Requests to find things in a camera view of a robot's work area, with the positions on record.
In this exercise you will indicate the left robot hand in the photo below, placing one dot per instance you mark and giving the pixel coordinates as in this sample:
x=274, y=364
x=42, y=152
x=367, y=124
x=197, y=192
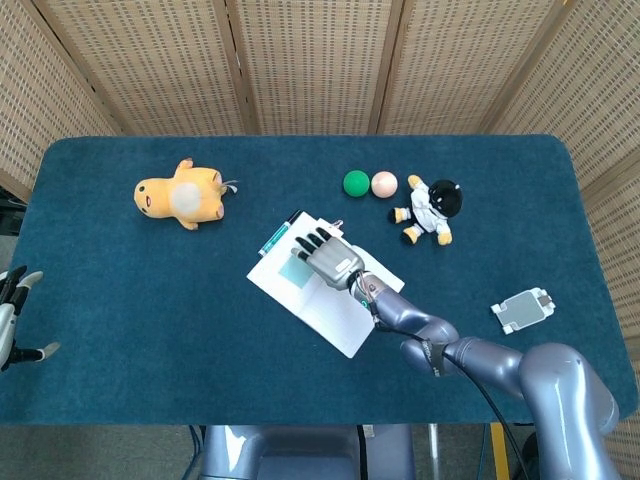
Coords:
x=6, y=320

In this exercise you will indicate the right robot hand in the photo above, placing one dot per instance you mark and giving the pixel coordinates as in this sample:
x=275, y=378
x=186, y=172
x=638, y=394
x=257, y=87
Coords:
x=332, y=260

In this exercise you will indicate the blue and white tasselled bookmark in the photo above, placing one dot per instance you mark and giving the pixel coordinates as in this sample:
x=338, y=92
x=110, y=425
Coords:
x=295, y=272

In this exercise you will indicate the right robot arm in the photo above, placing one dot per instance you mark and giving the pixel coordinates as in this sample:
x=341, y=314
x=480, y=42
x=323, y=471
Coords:
x=560, y=390

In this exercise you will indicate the green marker pen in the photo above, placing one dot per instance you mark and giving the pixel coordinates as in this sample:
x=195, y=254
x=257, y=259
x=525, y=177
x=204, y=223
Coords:
x=277, y=236

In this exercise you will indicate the open lined notebook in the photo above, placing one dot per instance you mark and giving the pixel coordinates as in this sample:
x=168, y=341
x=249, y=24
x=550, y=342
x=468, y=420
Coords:
x=340, y=320

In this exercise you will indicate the green ball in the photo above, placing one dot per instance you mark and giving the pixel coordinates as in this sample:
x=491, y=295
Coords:
x=356, y=183

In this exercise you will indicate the peach ball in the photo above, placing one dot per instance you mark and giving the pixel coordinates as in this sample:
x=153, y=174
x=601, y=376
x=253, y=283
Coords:
x=384, y=184

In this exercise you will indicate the black-headed plush doll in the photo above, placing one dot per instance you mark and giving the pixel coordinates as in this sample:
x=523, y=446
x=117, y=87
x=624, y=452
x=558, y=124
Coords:
x=430, y=207

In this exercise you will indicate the blue table mat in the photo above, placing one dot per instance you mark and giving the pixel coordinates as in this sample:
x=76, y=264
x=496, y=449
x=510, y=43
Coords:
x=150, y=310

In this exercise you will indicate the yellow plush toy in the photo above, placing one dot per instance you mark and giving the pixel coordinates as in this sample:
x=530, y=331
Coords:
x=180, y=197

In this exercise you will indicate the grey-blue robot torso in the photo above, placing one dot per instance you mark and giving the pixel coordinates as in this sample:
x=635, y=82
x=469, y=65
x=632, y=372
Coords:
x=300, y=452

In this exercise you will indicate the grey phone stand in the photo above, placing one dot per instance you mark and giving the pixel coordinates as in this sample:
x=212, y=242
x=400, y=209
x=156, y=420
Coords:
x=522, y=309

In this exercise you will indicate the woven wooden folding screen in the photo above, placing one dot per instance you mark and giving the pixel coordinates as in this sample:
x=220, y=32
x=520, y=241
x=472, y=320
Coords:
x=320, y=60

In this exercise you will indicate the white table leg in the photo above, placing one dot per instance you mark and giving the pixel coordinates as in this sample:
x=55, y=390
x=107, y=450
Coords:
x=434, y=450

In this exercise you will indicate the black shoe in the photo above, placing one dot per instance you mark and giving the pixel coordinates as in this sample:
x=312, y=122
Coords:
x=527, y=445

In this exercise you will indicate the black equipment frame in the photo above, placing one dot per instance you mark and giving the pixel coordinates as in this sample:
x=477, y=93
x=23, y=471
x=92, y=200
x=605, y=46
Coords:
x=10, y=210

